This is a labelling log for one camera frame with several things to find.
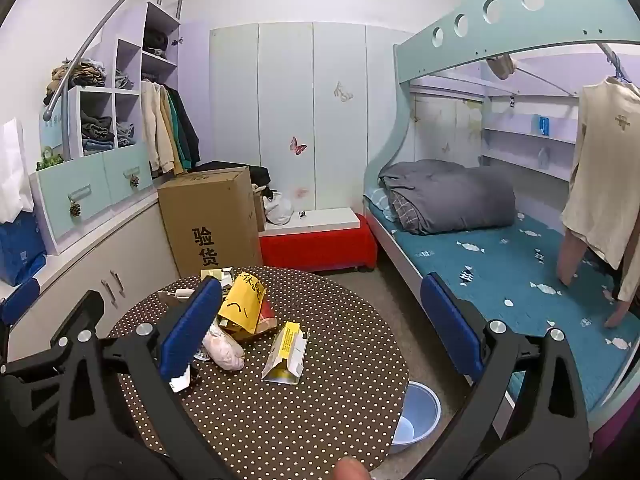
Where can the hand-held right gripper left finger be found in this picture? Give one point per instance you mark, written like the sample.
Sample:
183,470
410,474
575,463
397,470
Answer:
190,330

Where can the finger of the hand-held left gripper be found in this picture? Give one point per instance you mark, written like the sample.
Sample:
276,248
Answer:
20,300
82,312

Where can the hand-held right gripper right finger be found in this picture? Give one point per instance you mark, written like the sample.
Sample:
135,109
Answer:
450,320

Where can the white paper scrap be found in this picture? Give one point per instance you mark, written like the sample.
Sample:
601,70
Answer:
177,292

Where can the pink white plastic wrapper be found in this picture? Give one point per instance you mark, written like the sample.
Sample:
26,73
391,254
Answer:
225,352

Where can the yellow paper bag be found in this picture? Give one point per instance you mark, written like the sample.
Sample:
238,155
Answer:
242,305

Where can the light blue plastic bin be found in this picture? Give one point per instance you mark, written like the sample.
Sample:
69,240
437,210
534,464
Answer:
425,405

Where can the yellow white carton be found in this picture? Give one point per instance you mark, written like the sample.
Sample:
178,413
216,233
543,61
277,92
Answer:
285,347

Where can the person's right hand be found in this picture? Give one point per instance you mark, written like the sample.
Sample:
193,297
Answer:
351,470

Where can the blue shopping bag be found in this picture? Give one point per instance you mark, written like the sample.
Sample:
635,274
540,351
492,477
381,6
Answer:
20,250

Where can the teal quilted bed mattress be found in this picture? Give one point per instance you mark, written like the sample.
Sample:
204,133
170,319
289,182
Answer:
475,270

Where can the low white cabinet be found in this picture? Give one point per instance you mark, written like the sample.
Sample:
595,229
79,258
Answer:
130,245

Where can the large cardboard box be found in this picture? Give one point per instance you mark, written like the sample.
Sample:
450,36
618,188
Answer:
210,220

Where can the grey duvet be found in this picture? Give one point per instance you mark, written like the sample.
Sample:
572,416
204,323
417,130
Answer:
450,195

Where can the pink hanging garment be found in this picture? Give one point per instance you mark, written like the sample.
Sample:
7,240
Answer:
570,260

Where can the plaid pillow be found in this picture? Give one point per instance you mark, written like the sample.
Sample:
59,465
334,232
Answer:
382,202

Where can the green plant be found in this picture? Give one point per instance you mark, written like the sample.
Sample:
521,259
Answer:
50,161

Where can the brown polka-dot tablecloth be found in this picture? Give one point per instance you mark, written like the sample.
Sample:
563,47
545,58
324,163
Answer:
310,410

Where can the red storage bench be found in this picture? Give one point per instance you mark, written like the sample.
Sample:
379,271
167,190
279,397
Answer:
320,247

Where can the white plastic bag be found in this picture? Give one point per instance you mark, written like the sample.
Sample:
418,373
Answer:
279,210

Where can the dark garment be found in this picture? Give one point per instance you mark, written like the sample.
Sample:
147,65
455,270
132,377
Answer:
600,265

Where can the black clothes pile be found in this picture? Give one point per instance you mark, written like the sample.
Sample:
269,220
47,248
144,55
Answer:
260,176

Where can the small pale butterfly sticker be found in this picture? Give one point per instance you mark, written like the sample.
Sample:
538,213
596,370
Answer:
445,147

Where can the faded pink butterfly sticker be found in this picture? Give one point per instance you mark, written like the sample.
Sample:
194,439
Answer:
302,192

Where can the dark folded clothes stack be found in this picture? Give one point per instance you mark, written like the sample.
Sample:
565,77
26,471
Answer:
97,132

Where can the pale bottle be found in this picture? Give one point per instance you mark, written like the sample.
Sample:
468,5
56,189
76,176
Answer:
544,157

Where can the metal handrail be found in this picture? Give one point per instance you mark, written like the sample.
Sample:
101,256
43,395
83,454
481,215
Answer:
48,110

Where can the black jacket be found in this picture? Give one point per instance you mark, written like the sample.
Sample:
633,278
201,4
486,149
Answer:
190,135

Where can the green jacket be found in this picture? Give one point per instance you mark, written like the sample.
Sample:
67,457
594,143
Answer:
176,135

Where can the cream jacket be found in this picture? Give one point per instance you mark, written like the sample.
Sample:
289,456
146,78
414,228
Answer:
157,130

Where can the purple cloth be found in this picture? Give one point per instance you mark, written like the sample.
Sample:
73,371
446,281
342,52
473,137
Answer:
617,435

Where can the blue box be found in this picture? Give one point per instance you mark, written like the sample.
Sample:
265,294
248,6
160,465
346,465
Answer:
543,126

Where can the beige hanging shirt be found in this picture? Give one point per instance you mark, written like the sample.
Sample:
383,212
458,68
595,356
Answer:
605,160

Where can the khaki folded clothes pile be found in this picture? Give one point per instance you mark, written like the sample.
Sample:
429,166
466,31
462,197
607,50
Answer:
80,75

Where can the grey folded jeans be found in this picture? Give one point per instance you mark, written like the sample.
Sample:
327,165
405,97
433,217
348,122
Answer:
125,80

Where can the white wardrobe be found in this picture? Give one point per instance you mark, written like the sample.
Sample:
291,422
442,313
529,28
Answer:
285,110

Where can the beige butterfly sticker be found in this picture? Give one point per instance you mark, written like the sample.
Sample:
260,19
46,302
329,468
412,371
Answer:
344,92

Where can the grey hanging cloth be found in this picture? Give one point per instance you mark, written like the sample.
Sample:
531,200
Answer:
501,66

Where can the black folded clothes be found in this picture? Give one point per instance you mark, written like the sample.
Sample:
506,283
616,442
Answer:
155,42

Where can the lilac stepped shelf unit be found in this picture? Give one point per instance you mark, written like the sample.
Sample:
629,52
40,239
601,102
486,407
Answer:
131,25

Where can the blue clothes hanger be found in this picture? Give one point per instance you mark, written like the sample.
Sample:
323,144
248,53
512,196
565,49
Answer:
617,67

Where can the lilac wall shelf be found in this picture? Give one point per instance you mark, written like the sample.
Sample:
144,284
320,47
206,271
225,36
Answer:
525,136

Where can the bunk bed frame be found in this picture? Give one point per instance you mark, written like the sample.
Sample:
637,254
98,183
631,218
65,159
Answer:
500,35

